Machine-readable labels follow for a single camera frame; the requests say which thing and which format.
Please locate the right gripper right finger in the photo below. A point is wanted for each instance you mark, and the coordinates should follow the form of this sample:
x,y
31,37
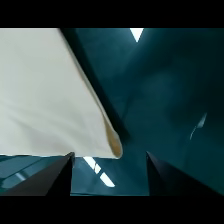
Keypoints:
x,y
170,181

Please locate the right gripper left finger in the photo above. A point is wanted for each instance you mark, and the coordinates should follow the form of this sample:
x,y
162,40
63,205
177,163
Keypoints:
x,y
53,180

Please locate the white garment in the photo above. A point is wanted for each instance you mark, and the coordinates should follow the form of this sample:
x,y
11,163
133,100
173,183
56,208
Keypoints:
x,y
43,96

